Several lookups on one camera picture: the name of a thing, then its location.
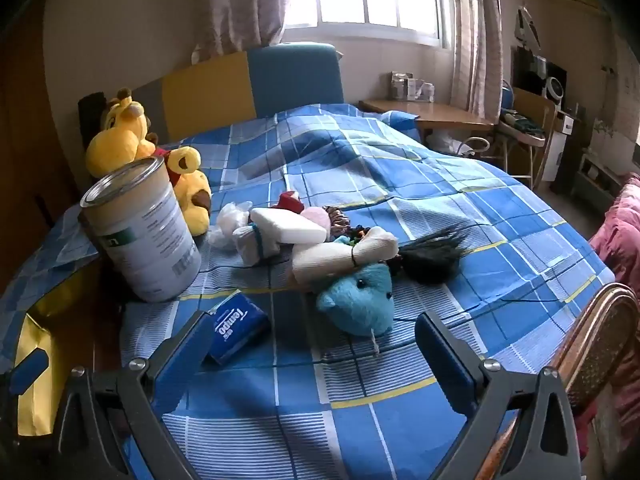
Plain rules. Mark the black hair tuft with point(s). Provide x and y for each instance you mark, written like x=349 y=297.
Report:
x=430 y=260

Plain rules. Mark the cream towel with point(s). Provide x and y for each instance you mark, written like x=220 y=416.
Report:
x=330 y=262

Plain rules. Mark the clear storage box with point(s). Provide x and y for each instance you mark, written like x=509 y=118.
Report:
x=410 y=86

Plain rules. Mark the blue plaid blanket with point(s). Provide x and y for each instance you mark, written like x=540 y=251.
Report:
x=450 y=200

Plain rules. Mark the white cabinet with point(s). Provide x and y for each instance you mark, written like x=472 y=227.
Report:
x=562 y=145

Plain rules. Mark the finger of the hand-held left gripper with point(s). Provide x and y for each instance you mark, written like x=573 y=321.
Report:
x=30 y=370

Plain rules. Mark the yellow wooden folding chair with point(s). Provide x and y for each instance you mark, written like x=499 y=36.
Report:
x=532 y=105

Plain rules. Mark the wooden desk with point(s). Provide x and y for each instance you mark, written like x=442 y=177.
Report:
x=440 y=112

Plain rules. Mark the small white fan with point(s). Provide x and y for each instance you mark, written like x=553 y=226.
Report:
x=556 y=89

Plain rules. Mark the pink fuzzy sock roll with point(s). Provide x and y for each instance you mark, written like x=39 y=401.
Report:
x=318 y=217

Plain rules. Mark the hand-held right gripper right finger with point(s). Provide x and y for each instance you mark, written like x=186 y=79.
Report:
x=445 y=365

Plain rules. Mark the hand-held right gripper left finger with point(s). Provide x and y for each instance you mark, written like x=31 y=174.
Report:
x=185 y=360

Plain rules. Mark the blue tissue packet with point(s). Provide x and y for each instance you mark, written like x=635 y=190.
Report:
x=235 y=327

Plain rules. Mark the white metal can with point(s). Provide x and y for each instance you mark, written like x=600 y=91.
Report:
x=145 y=240

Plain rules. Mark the pale striped curtain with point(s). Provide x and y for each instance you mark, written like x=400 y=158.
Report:
x=475 y=35
x=240 y=5

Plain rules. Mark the black shelf unit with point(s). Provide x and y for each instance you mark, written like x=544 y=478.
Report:
x=525 y=70

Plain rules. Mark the yellow paper bag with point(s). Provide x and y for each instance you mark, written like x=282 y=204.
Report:
x=37 y=330

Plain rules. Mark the red plush toy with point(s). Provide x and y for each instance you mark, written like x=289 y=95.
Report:
x=290 y=203

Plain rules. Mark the multicolour padded headboard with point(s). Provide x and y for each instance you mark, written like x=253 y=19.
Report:
x=295 y=80

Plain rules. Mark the blue plush toy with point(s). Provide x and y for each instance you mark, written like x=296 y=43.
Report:
x=360 y=300

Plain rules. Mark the white sock teal band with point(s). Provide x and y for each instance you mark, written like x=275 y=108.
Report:
x=250 y=246

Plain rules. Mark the yellow giraffe plush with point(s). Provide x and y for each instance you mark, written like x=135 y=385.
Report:
x=117 y=140

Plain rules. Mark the wooden cane chair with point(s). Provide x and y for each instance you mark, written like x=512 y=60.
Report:
x=600 y=340

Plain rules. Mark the white metal stool frame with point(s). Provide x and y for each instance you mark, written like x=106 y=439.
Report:
x=472 y=146

